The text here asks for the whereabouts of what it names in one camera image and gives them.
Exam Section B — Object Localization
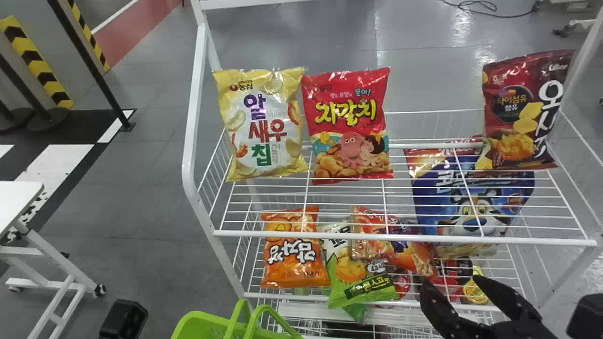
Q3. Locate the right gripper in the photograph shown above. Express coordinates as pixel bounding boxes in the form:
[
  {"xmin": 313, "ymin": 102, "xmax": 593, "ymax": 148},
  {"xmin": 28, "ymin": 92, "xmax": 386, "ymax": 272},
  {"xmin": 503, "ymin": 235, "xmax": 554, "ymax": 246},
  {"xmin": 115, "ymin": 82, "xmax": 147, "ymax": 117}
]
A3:
[{"xmin": 419, "ymin": 274, "xmax": 559, "ymax": 339}]

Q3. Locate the green basket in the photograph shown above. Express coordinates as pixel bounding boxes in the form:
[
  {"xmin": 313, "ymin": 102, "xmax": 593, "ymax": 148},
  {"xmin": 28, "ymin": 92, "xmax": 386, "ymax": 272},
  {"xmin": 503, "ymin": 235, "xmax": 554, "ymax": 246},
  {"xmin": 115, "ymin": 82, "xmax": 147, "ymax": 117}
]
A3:
[{"xmin": 170, "ymin": 298, "xmax": 302, "ymax": 339}]

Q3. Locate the orange red snack packet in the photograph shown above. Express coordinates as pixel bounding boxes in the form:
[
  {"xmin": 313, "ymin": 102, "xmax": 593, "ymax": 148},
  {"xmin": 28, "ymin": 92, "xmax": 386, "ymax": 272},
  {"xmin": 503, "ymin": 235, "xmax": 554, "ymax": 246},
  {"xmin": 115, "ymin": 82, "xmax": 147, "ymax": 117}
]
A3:
[{"xmin": 349, "ymin": 205, "xmax": 439, "ymax": 277}]

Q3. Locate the blue cereal bag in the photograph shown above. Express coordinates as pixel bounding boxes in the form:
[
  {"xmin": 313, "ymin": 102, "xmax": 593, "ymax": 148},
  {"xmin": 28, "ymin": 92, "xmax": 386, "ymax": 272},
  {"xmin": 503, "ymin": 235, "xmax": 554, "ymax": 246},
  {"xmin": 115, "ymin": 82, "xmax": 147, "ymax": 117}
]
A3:
[{"xmin": 404, "ymin": 136, "xmax": 536, "ymax": 260}]

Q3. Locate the green snack packet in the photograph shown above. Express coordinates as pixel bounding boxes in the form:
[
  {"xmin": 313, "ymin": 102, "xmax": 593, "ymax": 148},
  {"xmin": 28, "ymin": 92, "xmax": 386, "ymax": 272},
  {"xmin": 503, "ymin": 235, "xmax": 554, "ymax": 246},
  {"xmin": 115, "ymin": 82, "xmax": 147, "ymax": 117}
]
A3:
[{"xmin": 320, "ymin": 222, "xmax": 400, "ymax": 323}]

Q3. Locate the dark red snack packet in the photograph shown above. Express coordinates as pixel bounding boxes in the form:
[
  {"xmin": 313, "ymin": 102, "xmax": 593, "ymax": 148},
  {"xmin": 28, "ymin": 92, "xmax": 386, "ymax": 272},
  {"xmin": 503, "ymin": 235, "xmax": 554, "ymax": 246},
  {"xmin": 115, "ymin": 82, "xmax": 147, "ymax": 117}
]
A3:
[{"xmin": 474, "ymin": 49, "xmax": 577, "ymax": 171}]

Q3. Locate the yellow snack packet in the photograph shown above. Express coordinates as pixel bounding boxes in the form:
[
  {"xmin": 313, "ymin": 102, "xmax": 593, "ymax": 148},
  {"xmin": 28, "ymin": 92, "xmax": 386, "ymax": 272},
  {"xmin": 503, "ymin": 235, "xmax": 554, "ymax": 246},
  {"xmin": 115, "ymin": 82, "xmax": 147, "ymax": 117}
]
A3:
[{"xmin": 212, "ymin": 67, "xmax": 310, "ymax": 182}]

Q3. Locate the white side table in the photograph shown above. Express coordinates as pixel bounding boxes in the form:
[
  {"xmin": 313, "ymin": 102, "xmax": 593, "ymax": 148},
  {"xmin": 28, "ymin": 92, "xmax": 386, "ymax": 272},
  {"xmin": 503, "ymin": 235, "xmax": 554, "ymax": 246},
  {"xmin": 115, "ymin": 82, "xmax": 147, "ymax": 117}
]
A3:
[{"xmin": 0, "ymin": 181, "xmax": 107, "ymax": 339}]

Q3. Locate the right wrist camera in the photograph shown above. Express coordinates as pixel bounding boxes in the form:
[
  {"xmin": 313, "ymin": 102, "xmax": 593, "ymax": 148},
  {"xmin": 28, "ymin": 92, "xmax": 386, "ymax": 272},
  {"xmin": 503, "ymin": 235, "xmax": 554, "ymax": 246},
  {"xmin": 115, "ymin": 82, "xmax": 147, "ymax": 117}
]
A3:
[{"xmin": 566, "ymin": 293, "xmax": 603, "ymax": 339}]

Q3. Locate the black cable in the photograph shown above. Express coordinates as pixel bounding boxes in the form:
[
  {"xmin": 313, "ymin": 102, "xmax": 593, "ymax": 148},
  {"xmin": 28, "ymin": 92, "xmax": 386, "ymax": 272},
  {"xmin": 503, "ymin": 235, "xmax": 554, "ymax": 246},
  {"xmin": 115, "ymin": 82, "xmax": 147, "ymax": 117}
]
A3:
[{"xmin": 440, "ymin": 0, "xmax": 542, "ymax": 19}]

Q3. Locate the white wire rack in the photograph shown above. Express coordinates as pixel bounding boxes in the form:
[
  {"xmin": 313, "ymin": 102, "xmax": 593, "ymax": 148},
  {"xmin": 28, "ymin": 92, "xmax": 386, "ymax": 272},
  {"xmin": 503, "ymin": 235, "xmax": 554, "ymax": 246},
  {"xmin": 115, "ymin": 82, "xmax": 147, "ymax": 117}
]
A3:
[{"xmin": 181, "ymin": 0, "xmax": 603, "ymax": 339}]

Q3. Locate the yellow black striped post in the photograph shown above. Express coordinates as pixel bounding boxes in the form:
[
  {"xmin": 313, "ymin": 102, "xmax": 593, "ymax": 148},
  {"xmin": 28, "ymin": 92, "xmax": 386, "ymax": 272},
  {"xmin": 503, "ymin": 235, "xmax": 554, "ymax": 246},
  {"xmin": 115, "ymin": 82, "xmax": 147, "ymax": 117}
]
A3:
[
  {"xmin": 47, "ymin": 0, "xmax": 137, "ymax": 132},
  {"xmin": 0, "ymin": 15, "xmax": 75, "ymax": 133}
]

